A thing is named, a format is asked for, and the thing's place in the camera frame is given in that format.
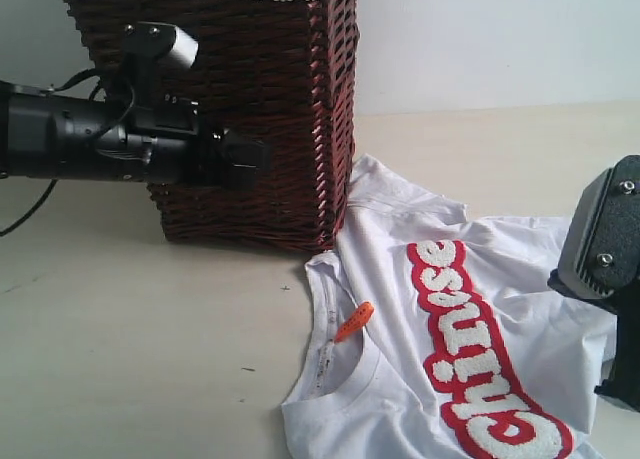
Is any brown wicker basket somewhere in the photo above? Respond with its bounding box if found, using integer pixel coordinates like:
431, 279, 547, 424
64, 0, 359, 252

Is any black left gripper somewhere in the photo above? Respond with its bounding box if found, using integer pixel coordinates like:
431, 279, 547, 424
125, 97, 271, 190

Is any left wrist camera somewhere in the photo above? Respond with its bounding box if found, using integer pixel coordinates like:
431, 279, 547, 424
119, 22, 199, 107

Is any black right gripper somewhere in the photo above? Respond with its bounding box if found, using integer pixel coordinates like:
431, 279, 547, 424
595, 300, 639, 409

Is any white t-shirt red lettering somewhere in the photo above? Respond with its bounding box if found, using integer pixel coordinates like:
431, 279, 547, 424
281, 155, 616, 458

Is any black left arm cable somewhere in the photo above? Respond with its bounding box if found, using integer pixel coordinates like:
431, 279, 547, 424
0, 67, 137, 238

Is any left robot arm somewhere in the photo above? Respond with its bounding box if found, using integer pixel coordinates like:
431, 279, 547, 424
1, 83, 271, 190

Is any orange clothing tag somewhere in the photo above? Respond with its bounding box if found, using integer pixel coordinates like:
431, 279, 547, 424
333, 301, 375, 343

